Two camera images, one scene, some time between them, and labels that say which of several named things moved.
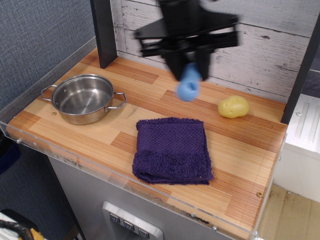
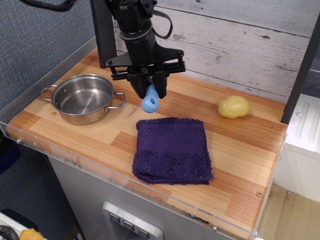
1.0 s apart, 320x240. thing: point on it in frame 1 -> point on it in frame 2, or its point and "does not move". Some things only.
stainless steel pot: (82, 99) does not move
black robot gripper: (186, 34) -> (144, 57)
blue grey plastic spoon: (189, 86) -> (150, 101)
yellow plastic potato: (233, 106) does not move
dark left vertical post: (105, 31) does not move
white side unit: (298, 169) does not move
